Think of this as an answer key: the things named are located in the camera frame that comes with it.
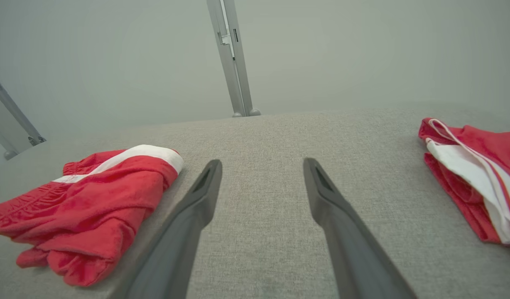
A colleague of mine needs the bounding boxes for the red and white basketball jersey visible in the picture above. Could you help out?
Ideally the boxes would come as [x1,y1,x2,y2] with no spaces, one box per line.
[418,118,510,260]

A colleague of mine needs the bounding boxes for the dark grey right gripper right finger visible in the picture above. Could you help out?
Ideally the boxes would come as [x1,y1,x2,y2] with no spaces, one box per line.
[303,157,418,299]

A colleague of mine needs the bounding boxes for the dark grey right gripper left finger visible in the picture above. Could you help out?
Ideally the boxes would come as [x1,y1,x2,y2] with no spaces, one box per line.
[109,159,223,299]

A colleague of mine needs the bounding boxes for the aluminium partition post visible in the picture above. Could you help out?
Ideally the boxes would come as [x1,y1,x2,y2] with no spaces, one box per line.
[206,0,262,118]
[0,69,47,161]

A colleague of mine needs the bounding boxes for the red shorts with white stripe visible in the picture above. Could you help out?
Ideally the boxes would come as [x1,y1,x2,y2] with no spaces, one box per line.
[0,144,184,287]

